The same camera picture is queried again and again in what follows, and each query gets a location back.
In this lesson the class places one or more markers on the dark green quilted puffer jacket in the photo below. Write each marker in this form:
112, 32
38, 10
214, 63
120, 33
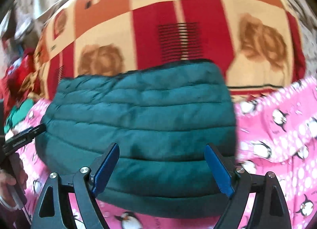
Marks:
161, 118

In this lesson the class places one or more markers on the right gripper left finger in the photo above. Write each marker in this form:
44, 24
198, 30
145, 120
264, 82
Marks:
53, 209

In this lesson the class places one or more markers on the green cloth item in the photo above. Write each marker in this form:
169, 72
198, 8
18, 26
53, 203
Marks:
18, 114

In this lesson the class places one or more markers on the red orange rose patterned blanket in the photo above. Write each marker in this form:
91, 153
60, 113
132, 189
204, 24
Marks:
255, 43

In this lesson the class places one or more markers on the red shiny fabric pile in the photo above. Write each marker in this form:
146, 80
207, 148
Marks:
19, 81

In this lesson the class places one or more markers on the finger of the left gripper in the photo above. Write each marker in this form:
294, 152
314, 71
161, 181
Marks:
21, 139

